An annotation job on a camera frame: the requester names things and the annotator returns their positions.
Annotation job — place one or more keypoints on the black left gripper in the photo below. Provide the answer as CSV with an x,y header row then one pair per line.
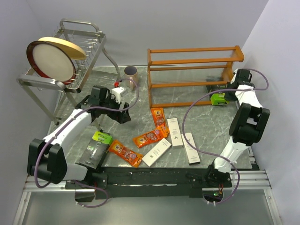
x,y
120,117

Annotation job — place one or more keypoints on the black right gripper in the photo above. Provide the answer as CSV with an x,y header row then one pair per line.
x,y
230,98

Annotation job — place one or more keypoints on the black green razor box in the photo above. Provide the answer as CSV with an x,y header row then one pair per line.
x,y
217,98
96,151

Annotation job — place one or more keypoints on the tan wooden plate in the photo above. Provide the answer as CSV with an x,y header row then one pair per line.
x,y
73,51

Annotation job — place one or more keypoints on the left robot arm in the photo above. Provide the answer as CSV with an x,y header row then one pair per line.
x,y
47,156

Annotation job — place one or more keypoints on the white box right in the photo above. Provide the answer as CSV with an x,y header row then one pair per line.
x,y
192,154

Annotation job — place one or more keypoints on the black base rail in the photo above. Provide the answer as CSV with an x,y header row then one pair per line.
x,y
120,182

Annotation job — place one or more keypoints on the pink mug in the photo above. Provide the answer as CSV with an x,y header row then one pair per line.
x,y
131,72

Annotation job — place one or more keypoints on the white box left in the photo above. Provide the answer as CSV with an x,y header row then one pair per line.
x,y
156,152

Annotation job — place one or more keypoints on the steel dish rack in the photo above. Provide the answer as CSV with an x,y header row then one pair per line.
x,y
91,39

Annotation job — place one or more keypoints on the white box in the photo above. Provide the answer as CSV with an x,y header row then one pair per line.
x,y
175,134
192,154
156,152

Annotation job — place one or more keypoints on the orange razor pack middle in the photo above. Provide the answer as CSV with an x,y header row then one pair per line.
x,y
153,136

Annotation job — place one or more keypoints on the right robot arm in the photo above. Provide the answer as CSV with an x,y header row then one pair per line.
x,y
247,126

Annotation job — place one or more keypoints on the orange razor pack upper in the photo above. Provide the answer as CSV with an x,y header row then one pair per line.
x,y
158,117

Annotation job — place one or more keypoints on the orange razor pack lower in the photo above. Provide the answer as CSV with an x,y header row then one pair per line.
x,y
128,155

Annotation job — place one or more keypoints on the orange razor pack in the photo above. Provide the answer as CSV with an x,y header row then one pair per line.
x,y
128,155
153,136
158,117

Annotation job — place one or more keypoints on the red rimmed white plate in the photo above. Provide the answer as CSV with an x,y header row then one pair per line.
x,y
49,61

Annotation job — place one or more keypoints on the orange wooden shelf rack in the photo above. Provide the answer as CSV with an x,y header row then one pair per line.
x,y
212,66

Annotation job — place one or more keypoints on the white box middle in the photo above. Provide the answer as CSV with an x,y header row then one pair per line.
x,y
175,134

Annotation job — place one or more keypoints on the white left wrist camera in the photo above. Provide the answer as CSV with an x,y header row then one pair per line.
x,y
118,92

